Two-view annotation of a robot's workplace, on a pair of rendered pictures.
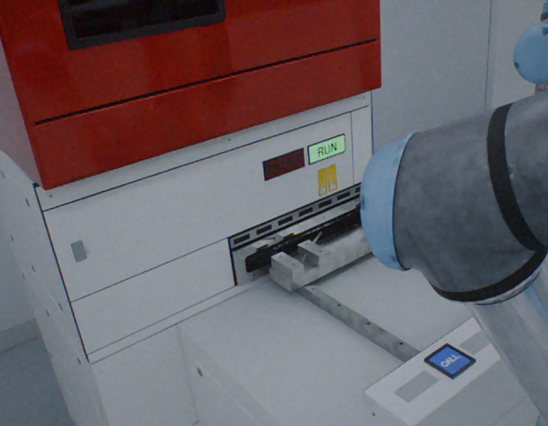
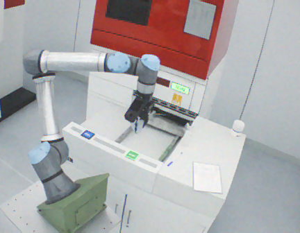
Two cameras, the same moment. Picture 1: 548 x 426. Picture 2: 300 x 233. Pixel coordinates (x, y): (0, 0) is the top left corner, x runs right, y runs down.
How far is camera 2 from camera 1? 1.40 m
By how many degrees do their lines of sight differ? 46
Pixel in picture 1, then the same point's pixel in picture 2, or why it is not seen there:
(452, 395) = (74, 135)
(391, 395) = (71, 125)
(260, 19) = (158, 31)
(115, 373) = (92, 100)
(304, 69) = (170, 53)
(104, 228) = not seen: hidden behind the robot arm
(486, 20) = not seen: outside the picture
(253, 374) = (94, 118)
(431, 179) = not seen: hidden behind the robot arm
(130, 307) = (101, 87)
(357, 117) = (198, 86)
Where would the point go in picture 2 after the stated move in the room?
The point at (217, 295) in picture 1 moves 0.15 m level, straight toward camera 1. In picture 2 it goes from (124, 104) to (105, 109)
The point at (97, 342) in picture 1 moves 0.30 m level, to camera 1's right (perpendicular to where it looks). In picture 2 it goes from (90, 89) to (107, 109)
